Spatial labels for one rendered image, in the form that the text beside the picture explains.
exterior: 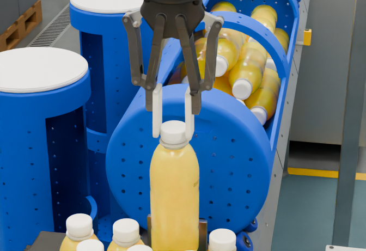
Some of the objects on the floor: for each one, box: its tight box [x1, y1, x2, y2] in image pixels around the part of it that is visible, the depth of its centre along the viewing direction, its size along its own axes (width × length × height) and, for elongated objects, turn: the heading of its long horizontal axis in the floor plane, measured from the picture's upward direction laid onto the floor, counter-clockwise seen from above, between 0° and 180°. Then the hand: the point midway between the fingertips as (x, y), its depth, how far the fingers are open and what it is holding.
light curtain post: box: [332, 0, 366, 247], centre depth 266 cm, size 6×6×170 cm
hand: (173, 112), depth 109 cm, fingers closed on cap, 4 cm apart
